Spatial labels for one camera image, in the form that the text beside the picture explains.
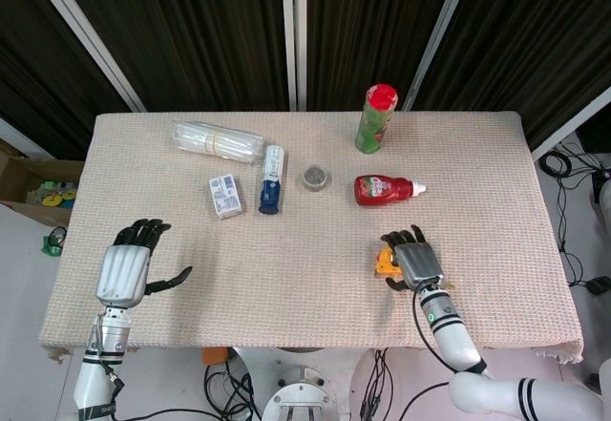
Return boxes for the brown cardboard box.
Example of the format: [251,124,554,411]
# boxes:
[0,138,85,227]

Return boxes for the orange block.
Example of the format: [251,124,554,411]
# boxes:
[201,347,229,366]

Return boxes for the green can with red lid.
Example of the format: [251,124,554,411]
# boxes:
[353,83,399,155]

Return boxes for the white partition post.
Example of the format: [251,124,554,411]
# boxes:
[529,86,611,162]
[280,0,309,112]
[400,0,474,112]
[23,0,147,113]

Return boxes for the black cables under table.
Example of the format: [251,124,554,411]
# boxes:
[203,363,262,421]

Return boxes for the small orange object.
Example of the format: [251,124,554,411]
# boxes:
[373,247,405,279]

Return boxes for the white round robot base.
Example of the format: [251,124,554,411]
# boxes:
[261,366,348,421]

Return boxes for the black floor cable bundle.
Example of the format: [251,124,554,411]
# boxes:
[538,138,611,293]

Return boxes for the blue white tube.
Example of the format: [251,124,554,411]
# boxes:
[258,144,286,216]

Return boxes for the red ketchup bottle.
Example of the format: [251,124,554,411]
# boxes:
[353,175,428,208]

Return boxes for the black cables beside base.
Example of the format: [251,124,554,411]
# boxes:
[360,348,397,421]

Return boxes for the black power adapter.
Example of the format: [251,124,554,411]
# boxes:
[586,276,611,297]

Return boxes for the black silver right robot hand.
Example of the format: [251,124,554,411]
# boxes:
[380,224,445,293]

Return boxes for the small white blue box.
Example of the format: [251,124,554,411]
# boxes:
[207,173,244,221]

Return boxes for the beige woven tablecloth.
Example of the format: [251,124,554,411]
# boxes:
[37,111,584,364]

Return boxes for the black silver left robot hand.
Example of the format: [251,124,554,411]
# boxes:
[95,219,194,307]

